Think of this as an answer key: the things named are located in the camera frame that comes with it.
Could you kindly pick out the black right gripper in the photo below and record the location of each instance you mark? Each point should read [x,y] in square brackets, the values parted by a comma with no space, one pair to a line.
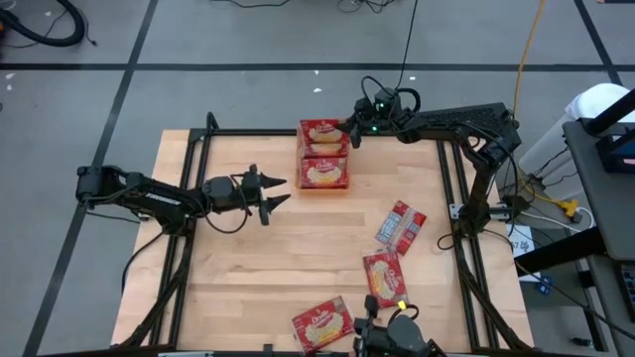
[382,121]

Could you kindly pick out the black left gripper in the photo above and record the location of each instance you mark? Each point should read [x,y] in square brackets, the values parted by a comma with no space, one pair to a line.
[220,193]

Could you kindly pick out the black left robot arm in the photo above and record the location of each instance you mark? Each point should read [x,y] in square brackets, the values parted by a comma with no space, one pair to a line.
[159,198]

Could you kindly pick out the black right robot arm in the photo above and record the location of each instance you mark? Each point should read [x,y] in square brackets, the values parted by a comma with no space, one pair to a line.
[478,183]

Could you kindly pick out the white printed paper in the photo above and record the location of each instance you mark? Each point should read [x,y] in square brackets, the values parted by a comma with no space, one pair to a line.
[521,245]

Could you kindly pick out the black desk support beam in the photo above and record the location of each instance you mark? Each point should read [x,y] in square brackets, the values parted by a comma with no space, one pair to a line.
[560,250]

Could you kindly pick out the white rounded bin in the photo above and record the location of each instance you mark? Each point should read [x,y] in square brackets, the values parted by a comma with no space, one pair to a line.
[595,99]

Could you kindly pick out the grey desk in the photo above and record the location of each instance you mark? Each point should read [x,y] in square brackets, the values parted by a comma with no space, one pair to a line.
[605,297]
[610,208]

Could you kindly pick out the black keyboard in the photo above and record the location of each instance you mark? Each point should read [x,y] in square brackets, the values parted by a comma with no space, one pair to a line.
[629,292]

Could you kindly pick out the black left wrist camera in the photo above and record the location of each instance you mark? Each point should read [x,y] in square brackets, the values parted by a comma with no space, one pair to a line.
[244,187]

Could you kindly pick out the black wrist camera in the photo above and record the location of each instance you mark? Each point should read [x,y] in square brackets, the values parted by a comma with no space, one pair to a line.
[244,187]
[386,98]

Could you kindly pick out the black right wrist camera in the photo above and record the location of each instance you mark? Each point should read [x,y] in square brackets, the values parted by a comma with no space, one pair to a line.
[386,98]

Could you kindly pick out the black metal table frame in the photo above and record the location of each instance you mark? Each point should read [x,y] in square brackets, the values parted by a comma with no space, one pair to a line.
[248,132]

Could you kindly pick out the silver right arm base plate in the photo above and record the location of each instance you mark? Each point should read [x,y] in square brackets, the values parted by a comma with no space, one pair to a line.
[459,211]

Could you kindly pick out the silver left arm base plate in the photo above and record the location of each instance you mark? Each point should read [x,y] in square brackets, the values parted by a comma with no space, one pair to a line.
[143,215]

